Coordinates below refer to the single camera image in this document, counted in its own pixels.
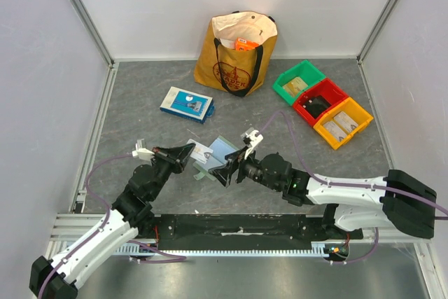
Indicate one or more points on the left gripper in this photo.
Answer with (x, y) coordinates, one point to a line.
(176, 156)

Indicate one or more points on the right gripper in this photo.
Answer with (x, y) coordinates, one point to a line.
(240, 167)

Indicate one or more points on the green card holder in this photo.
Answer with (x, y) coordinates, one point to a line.
(221, 147)

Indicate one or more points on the gold credit card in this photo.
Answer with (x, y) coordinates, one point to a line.
(295, 86)

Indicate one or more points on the black credit card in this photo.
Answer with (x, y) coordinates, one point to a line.
(316, 106)

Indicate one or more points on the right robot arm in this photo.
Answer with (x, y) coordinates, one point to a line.
(396, 200)

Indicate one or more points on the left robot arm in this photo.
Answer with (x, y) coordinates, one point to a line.
(65, 273)

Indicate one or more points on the silver card in yellow bin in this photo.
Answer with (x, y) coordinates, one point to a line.
(345, 122)

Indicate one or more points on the blue white product box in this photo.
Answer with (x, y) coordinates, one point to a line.
(188, 105)

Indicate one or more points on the brown tote bag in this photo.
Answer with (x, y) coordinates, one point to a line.
(239, 73)

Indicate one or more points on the green plastic bin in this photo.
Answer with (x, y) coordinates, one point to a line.
(306, 71)

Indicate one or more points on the red plastic bin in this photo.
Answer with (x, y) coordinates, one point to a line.
(326, 88)

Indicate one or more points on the orange box in bag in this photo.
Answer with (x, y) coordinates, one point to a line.
(241, 44)

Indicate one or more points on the yellow plastic bin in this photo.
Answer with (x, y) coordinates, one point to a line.
(354, 110)

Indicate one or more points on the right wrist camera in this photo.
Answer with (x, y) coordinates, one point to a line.
(251, 139)

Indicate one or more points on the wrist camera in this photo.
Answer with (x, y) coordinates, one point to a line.
(251, 139)
(141, 152)

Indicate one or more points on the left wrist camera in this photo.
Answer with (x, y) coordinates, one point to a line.
(141, 152)

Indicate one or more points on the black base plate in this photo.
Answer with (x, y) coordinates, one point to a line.
(172, 226)

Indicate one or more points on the slotted cable duct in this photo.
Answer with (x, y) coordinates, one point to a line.
(316, 250)

